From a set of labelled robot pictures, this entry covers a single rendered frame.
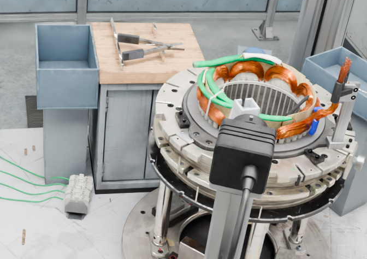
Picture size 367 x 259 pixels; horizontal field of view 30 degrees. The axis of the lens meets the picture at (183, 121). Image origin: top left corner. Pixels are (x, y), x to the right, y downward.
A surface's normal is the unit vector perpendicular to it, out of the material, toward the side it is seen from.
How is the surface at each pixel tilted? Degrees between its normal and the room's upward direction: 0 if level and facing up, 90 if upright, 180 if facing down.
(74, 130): 90
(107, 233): 0
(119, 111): 90
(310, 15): 90
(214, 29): 0
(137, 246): 0
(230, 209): 90
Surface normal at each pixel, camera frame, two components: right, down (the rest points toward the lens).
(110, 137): 0.19, 0.58
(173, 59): 0.11, -0.81
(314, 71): -0.79, 0.28
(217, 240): -0.20, 0.55
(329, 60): 0.61, 0.51
